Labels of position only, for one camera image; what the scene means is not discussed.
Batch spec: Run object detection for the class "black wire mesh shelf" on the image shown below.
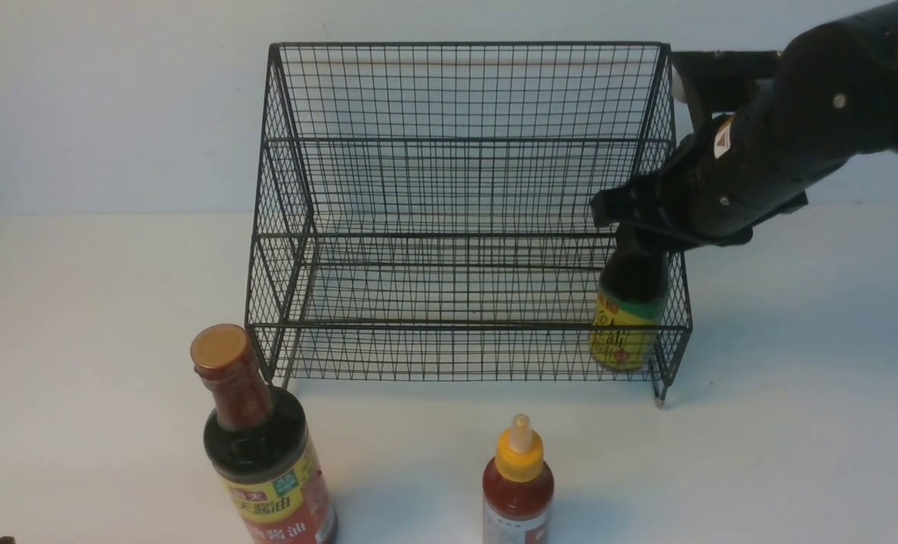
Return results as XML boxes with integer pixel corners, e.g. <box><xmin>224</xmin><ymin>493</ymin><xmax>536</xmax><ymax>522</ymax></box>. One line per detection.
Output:
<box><xmin>244</xmin><ymin>42</ymin><xmax>693</xmax><ymax>406</ymax></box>

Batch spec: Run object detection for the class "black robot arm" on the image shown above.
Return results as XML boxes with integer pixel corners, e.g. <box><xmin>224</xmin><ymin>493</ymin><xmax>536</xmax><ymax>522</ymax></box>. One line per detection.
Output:
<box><xmin>590</xmin><ymin>1</ymin><xmax>898</xmax><ymax>252</ymax></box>

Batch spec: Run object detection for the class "dark sauce bottle yellow cap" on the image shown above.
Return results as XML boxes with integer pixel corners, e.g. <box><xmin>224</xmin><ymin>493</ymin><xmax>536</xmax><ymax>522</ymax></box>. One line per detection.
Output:
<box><xmin>589</xmin><ymin>223</ymin><xmax>669</xmax><ymax>372</ymax></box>

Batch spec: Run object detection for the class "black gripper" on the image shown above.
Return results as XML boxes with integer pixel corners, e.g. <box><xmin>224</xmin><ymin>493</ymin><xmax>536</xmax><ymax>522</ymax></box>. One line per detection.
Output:
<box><xmin>590</xmin><ymin>113</ymin><xmax>809</xmax><ymax>250</ymax></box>

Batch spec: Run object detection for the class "large soy sauce bottle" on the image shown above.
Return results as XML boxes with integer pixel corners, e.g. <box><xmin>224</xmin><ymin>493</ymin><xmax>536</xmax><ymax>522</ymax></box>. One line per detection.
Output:
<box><xmin>190</xmin><ymin>323</ymin><xmax>339</xmax><ymax>543</ymax></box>

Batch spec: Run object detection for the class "red chili sauce bottle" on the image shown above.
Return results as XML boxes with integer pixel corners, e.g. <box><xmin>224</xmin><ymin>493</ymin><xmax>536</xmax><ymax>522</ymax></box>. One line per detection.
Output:
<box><xmin>482</xmin><ymin>414</ymin><xmax>554</xmax><ymax>543</ymax></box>

